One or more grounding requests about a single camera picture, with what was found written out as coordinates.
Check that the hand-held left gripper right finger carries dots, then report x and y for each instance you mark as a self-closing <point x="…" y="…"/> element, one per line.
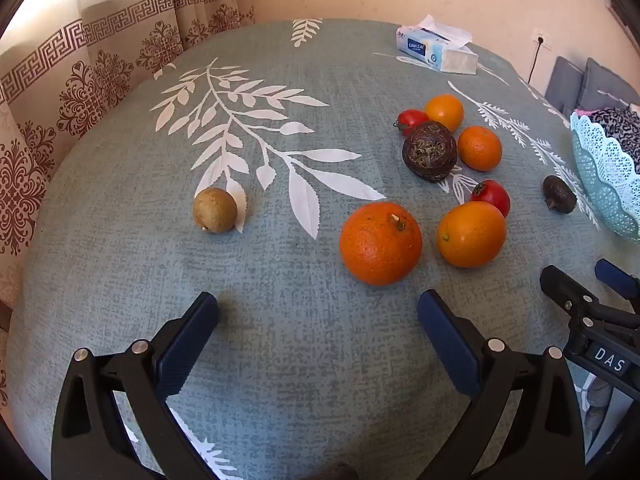
<point x="447" y="342"/>

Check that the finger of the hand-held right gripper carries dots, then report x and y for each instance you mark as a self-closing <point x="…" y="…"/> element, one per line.
<point x="617" y="279"/>
<point x="562" y="287"/>

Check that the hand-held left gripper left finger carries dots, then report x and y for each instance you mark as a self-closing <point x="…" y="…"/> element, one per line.
<point x="187" y="345"/>

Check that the light blue lace basket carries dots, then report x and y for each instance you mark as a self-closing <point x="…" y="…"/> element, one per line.
<point x="602" y="175"/>

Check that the small tan round fruit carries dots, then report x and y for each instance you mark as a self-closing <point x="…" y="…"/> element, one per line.
<point x="215" y="210"/>

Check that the dark brown round fruit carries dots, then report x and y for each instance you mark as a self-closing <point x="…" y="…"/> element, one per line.
<point x="429" y="151"/>

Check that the grey cloth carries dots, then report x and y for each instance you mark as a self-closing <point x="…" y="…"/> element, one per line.
<point x="597" y="407"/>

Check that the small dark avocado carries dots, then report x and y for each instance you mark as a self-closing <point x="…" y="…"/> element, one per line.
<point x="559" y="194"/>

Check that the red tomato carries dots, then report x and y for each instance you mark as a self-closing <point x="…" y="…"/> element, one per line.
<point x="494" y="197"/>
<point x="411" y="120"/>

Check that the green leaf print tablecloth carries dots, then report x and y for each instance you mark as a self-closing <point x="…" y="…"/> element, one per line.
<point x="300" y="310"/>

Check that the large orange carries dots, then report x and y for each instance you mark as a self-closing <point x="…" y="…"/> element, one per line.
<point x="380" y="244"/>

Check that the leopard print cloth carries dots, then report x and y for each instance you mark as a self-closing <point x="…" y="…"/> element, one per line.
<point x="620" y="127"/>

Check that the pink cloth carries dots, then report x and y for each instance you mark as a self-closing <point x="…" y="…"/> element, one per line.
<point x="582" y="111"/>

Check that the grey cushion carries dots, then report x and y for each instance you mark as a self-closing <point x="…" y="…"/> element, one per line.
<point x="562" y="82"/>
<point x="607" y="85"/>

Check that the white blue tissue pack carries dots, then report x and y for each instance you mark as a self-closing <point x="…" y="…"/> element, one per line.
<point x="432" y="51"/>

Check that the beige patterned curtain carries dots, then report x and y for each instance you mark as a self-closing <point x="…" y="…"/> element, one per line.
<point x="75" y="75"/>

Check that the white wall socket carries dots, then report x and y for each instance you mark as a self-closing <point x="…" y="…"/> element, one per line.
<point x="544" y="39"/>

